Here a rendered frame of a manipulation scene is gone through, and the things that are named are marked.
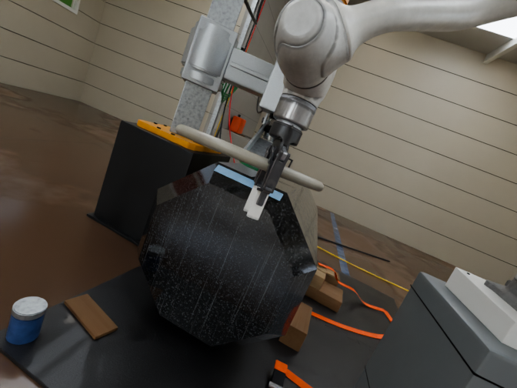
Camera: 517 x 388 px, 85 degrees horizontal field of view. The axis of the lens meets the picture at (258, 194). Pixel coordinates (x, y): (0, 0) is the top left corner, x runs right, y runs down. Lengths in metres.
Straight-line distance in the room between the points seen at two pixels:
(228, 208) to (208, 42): 1.25
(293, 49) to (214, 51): 1.61
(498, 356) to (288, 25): 0.71
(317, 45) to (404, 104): 6.35
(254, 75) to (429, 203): 5.51
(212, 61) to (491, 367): 1.95
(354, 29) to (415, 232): 6.59
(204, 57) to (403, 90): 5.32
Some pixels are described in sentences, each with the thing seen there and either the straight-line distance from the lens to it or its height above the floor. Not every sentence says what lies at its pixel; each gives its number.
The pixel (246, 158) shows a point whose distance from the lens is 0.67.
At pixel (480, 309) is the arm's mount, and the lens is 0.92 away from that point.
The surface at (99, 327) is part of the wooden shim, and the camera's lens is 1.46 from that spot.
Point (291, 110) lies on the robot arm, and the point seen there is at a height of 1.08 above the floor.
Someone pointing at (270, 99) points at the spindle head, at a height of 1.18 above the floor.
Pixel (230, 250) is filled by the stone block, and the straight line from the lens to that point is 1.21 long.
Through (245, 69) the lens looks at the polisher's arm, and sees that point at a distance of 2.14.
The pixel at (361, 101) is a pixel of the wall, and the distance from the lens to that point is 6.69.
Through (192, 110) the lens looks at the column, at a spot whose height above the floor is 0.98.
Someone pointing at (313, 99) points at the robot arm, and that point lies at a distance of 0.68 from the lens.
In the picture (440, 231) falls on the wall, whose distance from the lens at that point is 7.18.
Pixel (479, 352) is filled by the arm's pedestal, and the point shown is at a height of 0.78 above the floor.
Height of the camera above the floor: 1.01
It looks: 11 degrees down
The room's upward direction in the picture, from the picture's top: 22 degrees clockwise
